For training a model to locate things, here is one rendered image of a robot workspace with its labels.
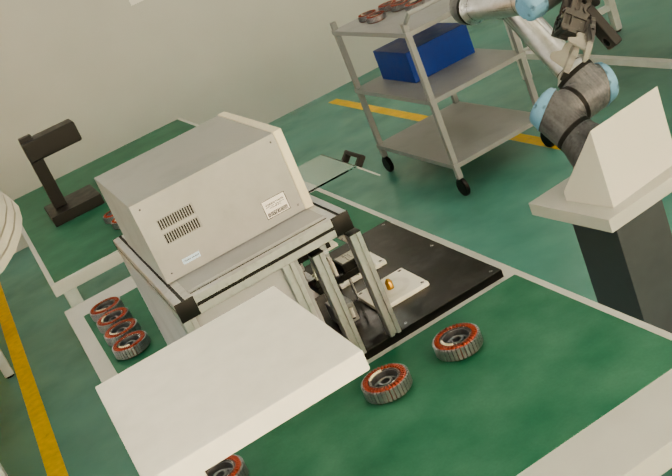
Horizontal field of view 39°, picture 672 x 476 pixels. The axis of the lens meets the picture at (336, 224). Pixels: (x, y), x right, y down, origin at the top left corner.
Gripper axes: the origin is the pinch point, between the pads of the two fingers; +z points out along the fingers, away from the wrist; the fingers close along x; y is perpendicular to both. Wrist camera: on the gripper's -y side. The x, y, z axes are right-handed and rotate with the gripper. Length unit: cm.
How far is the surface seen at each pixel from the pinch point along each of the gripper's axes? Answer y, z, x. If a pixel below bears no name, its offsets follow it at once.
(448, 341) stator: 12, 71, 0
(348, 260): 37, 57, -22
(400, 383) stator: 22, 83, 9
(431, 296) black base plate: 15, 60, -20
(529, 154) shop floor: -65, -60, -271
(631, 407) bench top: -14, 76, 44
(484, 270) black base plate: 4, 49, -19
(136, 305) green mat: 92, 81, -109
